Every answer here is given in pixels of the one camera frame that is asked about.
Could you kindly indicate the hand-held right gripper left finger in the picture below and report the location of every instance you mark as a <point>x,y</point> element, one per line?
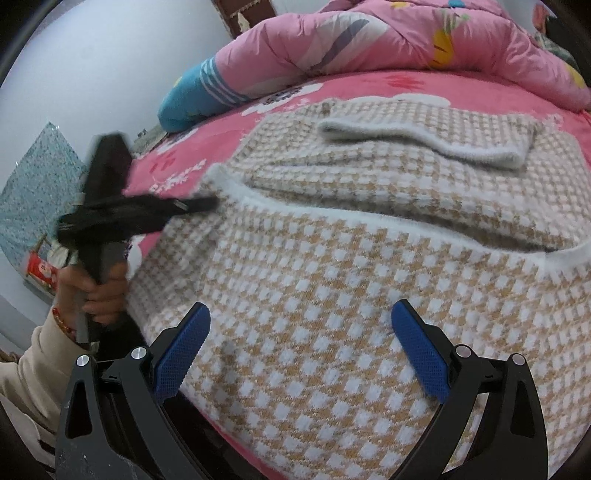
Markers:
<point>182,350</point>

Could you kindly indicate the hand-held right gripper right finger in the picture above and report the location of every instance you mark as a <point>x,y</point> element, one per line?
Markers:
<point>422,350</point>

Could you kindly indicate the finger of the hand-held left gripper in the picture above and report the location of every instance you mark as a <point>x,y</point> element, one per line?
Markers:
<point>194,206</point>

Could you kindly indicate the beige checkered knit coat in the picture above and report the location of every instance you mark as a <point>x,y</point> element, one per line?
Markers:
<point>346,323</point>

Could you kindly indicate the person's left hand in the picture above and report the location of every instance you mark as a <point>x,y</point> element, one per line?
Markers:
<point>104,300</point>

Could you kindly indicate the pink floral blanket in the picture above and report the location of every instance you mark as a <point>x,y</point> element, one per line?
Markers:
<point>184,152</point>

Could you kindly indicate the teal patterned cloth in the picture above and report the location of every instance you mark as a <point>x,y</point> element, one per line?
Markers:
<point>37,194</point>

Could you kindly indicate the grey patterned cloth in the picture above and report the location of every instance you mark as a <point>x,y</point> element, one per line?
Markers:
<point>147,139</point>

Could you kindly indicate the red packet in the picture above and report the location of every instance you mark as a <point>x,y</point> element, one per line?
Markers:
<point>41,270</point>

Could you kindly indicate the blue striped pillow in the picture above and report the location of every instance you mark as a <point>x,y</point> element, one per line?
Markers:
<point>194,97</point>

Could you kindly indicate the small white hanging cloth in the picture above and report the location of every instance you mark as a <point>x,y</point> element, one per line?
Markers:
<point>241,19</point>

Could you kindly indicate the brown wooden door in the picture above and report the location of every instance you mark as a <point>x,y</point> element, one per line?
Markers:
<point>231,9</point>

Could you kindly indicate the pink printed quilt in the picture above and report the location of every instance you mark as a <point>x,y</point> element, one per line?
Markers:
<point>369,41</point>

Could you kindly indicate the black padded headboard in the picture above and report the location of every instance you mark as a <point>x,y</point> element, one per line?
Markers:
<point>561,23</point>

